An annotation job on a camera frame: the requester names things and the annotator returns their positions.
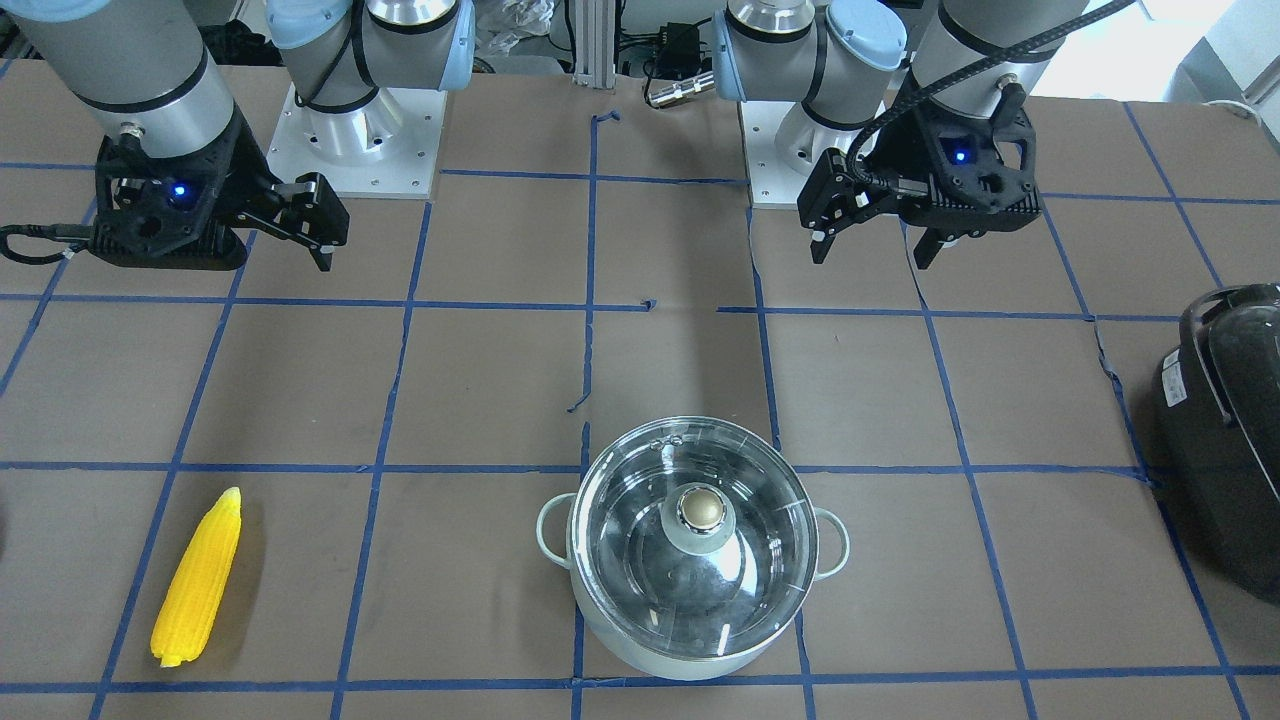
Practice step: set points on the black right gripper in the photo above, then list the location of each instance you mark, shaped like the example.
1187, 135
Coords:
243, 172

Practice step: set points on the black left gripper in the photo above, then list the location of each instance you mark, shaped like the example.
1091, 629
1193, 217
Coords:
906, 158

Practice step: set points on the glass pot lid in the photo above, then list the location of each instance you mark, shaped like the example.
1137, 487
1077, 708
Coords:
694, 540

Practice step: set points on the yellow corn cob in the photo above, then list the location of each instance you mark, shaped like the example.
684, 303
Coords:
184, 623

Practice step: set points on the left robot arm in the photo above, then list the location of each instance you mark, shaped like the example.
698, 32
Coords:
846, 68

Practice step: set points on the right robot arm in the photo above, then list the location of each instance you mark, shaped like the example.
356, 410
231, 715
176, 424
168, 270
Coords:
143, 69

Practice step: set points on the light green electric pot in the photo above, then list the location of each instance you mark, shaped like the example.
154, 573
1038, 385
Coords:
690, 560

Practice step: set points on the silver cylindrical connector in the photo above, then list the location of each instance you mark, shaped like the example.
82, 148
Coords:
680, 91

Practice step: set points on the black power adapter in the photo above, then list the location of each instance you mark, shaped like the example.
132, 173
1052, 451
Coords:
679, 51

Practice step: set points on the black rice cooker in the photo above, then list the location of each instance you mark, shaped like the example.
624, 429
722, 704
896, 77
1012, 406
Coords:
1217, 403

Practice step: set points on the aluminium frame post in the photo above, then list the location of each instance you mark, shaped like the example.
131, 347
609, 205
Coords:
594, 43

